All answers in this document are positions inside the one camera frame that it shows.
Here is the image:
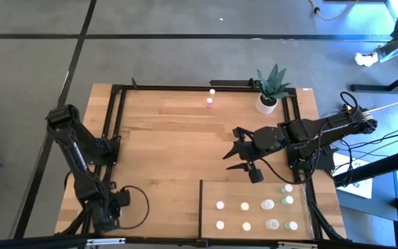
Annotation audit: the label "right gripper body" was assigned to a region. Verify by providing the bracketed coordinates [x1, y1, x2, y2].
[233, 126, 287, 165]

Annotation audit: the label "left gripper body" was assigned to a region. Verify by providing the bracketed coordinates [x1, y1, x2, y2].
[91, 203, 121, 233]

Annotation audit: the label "silver aluminium bar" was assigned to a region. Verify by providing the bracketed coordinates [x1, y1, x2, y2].
[86, 237, 126, 247]
[277, 241, 319, 249]

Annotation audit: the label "green plant in white pot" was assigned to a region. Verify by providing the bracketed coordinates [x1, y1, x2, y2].
[255, 63, 292, 115]

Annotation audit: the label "black desk legs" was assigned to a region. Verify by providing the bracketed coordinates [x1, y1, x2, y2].
[350, 64, 398, 93]

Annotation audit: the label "person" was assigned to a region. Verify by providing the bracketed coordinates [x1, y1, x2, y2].
[354, 6, 398, 68]

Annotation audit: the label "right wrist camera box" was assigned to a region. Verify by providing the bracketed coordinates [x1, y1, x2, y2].
[247, 168, 265, 184]

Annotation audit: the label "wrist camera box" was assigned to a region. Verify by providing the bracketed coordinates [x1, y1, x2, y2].
[247, 168, 265, 184]
[115, 189, 132, 208]

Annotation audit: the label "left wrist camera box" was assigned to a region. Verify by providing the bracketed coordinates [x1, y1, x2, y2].
[115, 189, 132, 208]

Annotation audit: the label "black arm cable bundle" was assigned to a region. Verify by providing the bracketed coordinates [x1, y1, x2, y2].
[60, 165, 114, 237]

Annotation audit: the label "black left camera cable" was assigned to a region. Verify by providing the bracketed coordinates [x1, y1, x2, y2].
[114, 185, 151, 230]

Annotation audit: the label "black camera cable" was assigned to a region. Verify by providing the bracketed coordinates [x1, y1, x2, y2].
[114, 185, 151, 230]
[257, 91, 359, 185]

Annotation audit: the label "black right camera cable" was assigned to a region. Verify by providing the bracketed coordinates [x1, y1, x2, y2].
[257, 91, 359, 185]

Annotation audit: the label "pale floor cable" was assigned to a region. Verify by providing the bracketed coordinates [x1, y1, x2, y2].
[371, 99, 398, 112]

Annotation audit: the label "orange floor cable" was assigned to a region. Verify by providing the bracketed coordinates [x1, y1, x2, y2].
[308, 0, 361, 22]

